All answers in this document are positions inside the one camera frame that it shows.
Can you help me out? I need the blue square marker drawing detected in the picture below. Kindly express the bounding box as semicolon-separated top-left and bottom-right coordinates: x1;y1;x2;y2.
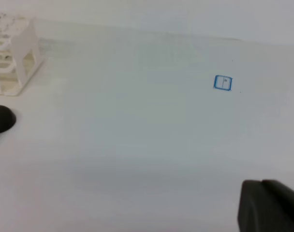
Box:
213;75;233;91

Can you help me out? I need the white plastic test tube rack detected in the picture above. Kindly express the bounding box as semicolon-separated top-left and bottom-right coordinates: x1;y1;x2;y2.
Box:
0;12;43;96

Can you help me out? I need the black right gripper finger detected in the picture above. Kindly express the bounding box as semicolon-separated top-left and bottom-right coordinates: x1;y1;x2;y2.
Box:
237;180;294;232

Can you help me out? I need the black round-headed stand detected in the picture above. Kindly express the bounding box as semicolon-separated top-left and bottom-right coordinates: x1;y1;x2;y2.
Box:
0;105;16;133

